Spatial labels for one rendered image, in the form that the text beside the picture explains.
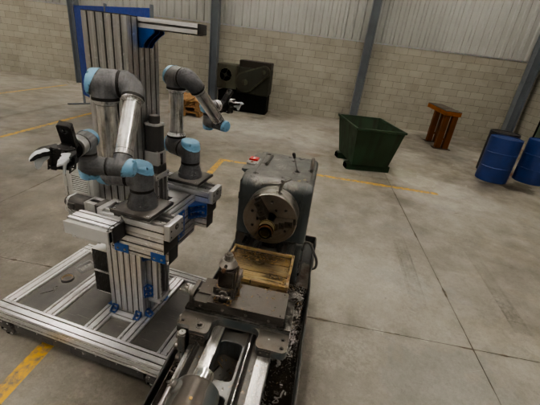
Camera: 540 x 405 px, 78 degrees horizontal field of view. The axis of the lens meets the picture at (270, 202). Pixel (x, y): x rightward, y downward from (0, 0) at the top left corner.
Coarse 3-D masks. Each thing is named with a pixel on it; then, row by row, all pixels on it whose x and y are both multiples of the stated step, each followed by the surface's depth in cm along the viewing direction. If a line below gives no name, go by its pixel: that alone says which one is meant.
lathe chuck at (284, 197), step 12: (264, 192) 188; (252, 204) 189; (264, 204) 188; (276, 204) 187; (288, 204) 185; (252, 216) 193; (276, 216) 190; (288, 216) 188; (252, 228) 196; (288, 228) 191; (264, 240) 198; (276, 240) 196
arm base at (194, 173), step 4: (184, 164) 207; (188, 164) 207; (192, 164) 207; (196, 164) 209; (180, 168) 212; (184, 168) 208; (188, 168) 208; (192, 168) 208; (196, 168) 210; (200, 168) 214; (180, 172) 210; (184, 172) 208; (188, 172) 208; (192, 172) 209; (196, 172) 210; (200, 172) 213; (180, 176) 210; (184, 176) 209; (188, 176) 208; (192, 176) 209; (196, 176) 210; (200, 176) 214
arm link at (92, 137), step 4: (80, 132) 127; (84, 132) 128; (88, 132) 129; (92, 132) 131; (84, 136) 125; (88, 136) 127; (92, 136) 130; (96, 136) 133; (88, 140) 126; (92, 140) 129; (96, 140) 132; (92, 144) 129; (96, 144) 133; (92, 148) 130; (88, 152) 129; (92, 152) 130; (96, 152) 133
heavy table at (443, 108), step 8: (432, 104) 966; (440, 104) 972; (440, 112) 890; (448, 112) 859; (456, 112) 856; (432, 120) 952; (440, 120) 946; (448, 120) 870; (456, 120) 868; (432, 128) 958; (440, 128) 883; (448, 128) 881; (432, 136) 967; (440, 136) 889; (448, 136) 887; (440, 144) 898; (448, 144) 895
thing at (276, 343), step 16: (192, 304) 146; (288, 304) 153; (192, 320) 140; (208, 320) 141; (224, 320) 142; (240, 320) 141; (288, 320) 144; (192, 336) 135; (208, 336) 137; (256, 336) 141; (272, 336) 138; (288, 336) 139; (256, 352) 133; (272, 352) 131
